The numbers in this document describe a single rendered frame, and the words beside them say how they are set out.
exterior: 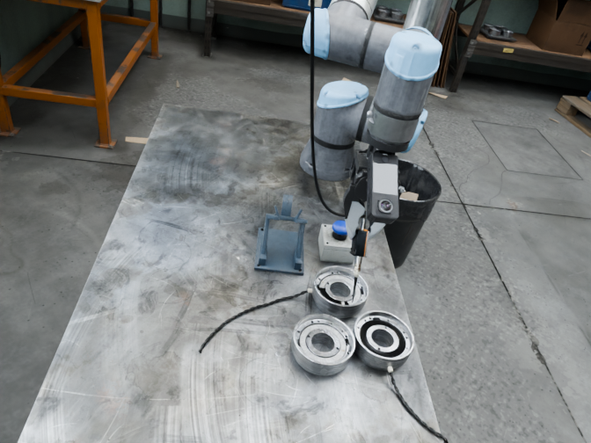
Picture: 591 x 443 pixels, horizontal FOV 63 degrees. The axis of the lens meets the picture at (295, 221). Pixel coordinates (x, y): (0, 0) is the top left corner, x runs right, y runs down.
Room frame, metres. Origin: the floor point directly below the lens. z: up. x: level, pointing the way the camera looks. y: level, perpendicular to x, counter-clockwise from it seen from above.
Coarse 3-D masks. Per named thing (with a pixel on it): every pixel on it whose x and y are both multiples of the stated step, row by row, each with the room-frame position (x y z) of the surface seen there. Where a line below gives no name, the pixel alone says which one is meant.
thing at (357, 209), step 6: (354, 204) 0.69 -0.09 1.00; (360, 204) 0.69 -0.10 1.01; (354, 210) 0.69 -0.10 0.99; (360, 210) 0.69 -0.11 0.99; (348, 216) 0.68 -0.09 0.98; (354, 216) 0.69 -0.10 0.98; (360, 216) 0.69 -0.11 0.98; (348, 222) 0.69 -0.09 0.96; (354, 222) 0.69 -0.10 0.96; (348, 228) 0.69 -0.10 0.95; (354, 228) 0.69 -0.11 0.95; (348, 234) 0.69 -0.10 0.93; (354, 234) 0.69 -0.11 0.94
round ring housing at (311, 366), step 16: (304, 320) 0.55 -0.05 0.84; (320, 320) 0.57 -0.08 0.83; (336, 320) 0.57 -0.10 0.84; (320, 336) 0.54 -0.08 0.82; (336, 336) 0.54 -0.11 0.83; (352, 336) 0.54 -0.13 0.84; (320, 352) 0.50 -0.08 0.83; (336, 352) 0.50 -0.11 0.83; (352, 352) 0.50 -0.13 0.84; (304, 368) 0.48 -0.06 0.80; (320, 368) 0.47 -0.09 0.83; (336, 368) 0.48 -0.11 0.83
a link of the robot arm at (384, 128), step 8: (368, 112) 0.71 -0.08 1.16; (376, 112) 0.69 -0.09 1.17; (368, 120) 0.71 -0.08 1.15; (376, 120) 0.69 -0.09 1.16; (384, 120) 0.68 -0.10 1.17; (392, 120) 0.68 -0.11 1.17; (400, 120) 0.68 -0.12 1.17; (408, 120) 0.74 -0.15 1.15; (416, 120) 0.69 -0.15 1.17; (368, 128) 0.70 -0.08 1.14; (376, 128) 0.69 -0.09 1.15; (384, 128) 0.68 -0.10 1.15; (392, 128) 0.68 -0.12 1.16; (400, 128) 0.68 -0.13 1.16; (408, 128) 0.68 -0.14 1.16; (376, 136) 0.68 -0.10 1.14; (384, 136) 0.68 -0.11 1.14; (392, 136) 0.68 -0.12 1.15; (400, 136) 0.68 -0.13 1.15; (408, 136) 0.69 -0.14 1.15
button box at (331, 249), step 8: (320, 232) 0.81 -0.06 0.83; (328, 232) 0.80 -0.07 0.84; (320, 240) 0.80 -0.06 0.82; (328, 240) 0.77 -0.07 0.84; (336, 240) 0.78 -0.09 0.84; (344, 240) 0.78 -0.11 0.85; (320, 248) 0.78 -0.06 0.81; (328, 248) 0.75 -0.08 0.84; (336, 248) 0.76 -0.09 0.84; (344, 248) 0.76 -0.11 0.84; (320, 256) 0.76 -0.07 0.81; (328, 256) 0.75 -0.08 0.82; (336, 256) 0.76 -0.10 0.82; (344, 256) 0.76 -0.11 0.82; (352, 256) 0.76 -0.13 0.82
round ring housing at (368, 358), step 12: (372, 312) 0.60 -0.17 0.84; (384, 312) 0.61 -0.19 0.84; (360, 324) 0.58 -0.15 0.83; (396, 324) 0.59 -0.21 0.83; (372, 336) 0.57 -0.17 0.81; (384, 336) 0.57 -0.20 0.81; (396, 336) 0.57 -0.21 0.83; (408, 336) 0.57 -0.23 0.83; (360, 348) 0.52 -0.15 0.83; (384, 348) 0.53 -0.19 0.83; (396, 348) 0.54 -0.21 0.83; (408, 348) 0.54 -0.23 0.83; (372, 360) 0.51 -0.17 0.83; (384, 360) 0.50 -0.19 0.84; (396, 360) 0.51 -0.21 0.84
